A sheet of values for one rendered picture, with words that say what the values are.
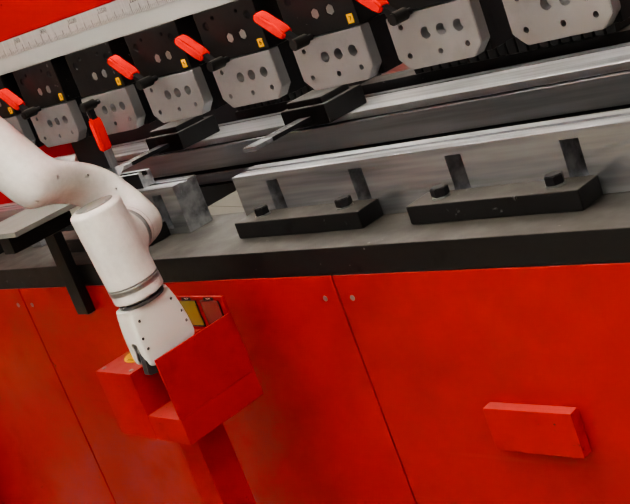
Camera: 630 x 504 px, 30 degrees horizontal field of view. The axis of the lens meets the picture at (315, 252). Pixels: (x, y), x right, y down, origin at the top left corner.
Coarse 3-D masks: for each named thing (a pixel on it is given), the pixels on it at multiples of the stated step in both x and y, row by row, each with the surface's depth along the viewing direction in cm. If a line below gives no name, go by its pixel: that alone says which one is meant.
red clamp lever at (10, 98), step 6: (0, 90) 234; (6, 90) 234; (0, 96) 234; (6, 96) 233; (12, 96) 233; (6, 102) 234; (12, 102) 232; (18, 102) 232; (24, 102) 233; (18, 108) 232; (24, 108) 232; (30, 108) 232; (36, 108) 233; (24, 114) 230; (30, 114) 231; (36, 114) 232
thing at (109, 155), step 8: (72, 144) 238; (80, 144) 236; (88, 144) 234; (96, 144) 232; (80, 152) 237; (88, 152) 235; (96, 152) 233; (104, 152) 231; (112, 152) 233; (80, 160) 238; (88, 160) 236; (96, 160) 234; (104, 160) 232; (112, 160) 233; (112, 168) 233
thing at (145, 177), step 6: (126, 174) 232; (132, 174) 228; (138, 174) 226; (144, 174) 228; (150, 174) 228; (126, 180) 229; (132, 180) 228; (138, 180) 227; (144, 180) 227; (150, 180) 228; (138, 186) 228; (144, 186) 227
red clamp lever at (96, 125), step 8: (80, 104) 216; (88, 104) 216; (96, 104) 217; (88, 112) 217; (96, 120) 217; (96, 128) 217; (104, 128) 219; (96, 136) 218; (104, 136) 218; (104, 144) 218
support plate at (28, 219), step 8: (40, 208) 229; (48, 208) 225; (56, 208) 222; (64, 208) 220; (16, 216) 230; (24, 216) 226; (32, 216) 223; (40, 216) 219; (48, 216) 218; (56, 216) 219; (0, 224) 227; (8, 224) 224; (16, 224) 221; (24, 224) 217; (32, 224) 215; (40, 224) 216; (0, 232) 218; (8, 232) 215; (16, 232) 213; (24, 232) 214
